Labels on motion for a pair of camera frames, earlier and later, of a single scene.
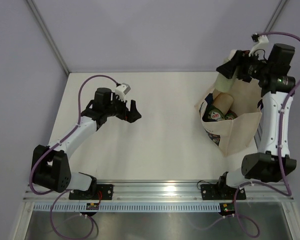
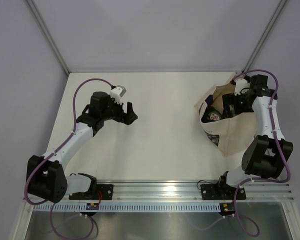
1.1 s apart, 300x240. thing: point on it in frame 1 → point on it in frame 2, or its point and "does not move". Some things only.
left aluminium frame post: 47,36 does not move
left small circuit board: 92,206 does not move
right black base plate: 221,192 does not move
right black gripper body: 250,67 → 240,105
